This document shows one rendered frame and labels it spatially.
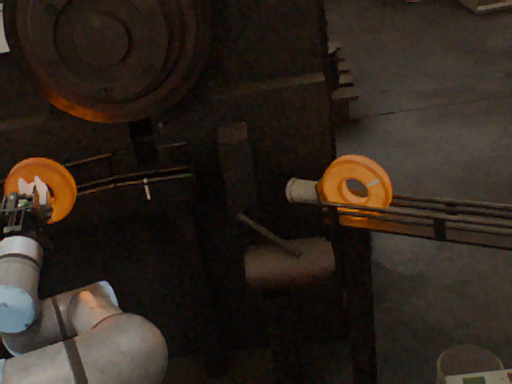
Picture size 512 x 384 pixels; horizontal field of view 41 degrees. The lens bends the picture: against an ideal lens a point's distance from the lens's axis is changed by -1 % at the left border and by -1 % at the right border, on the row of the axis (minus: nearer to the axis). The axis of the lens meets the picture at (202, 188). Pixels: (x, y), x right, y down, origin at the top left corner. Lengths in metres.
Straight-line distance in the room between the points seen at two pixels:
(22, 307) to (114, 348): 0.47
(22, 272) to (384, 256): 1.52
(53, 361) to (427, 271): 1.79
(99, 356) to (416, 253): 1.83
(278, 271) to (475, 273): 0.95
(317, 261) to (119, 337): 0.90
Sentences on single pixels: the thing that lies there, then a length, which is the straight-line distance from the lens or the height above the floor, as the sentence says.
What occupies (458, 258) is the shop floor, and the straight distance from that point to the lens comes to 2.52.
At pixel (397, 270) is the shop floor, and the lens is 2.46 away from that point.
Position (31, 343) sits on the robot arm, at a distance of 1.42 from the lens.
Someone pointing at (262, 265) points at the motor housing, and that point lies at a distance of 1.68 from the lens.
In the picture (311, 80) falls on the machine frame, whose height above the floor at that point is 0.87.
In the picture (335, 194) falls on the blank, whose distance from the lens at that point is 1.58.
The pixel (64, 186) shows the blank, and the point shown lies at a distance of 1.53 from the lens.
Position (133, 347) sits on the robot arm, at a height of 0.96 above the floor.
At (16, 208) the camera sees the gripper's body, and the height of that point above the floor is 0.87.
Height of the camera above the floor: 1.54
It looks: 30 degrees down
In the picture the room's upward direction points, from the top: 11 degrees counter-clockwise
